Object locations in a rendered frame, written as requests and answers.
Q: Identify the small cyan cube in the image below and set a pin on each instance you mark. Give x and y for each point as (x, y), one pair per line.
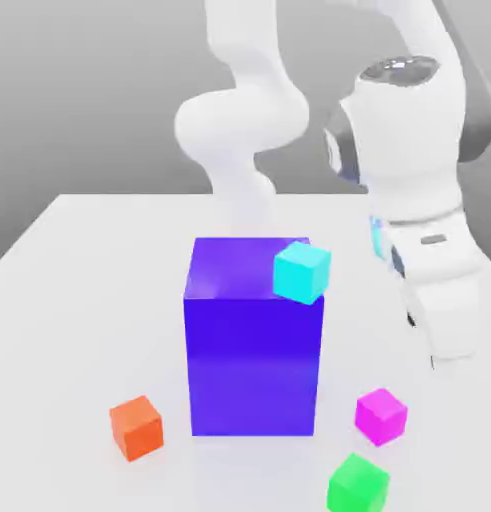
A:
(299, 276)

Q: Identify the small green cube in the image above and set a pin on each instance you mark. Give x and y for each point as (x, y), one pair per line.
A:
(357, 486)

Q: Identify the large purple box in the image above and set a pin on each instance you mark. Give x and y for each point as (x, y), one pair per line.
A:
(253, 368)

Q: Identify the small magenta cube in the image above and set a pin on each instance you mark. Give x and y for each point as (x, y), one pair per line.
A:
(381, 418)

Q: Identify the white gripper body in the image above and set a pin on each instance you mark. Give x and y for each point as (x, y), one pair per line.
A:
(449, 316)

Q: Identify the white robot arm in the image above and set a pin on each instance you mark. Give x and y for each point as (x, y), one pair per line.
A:
(409, 152)

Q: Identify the small orange cube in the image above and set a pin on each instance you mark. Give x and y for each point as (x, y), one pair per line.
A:
(138, 430)

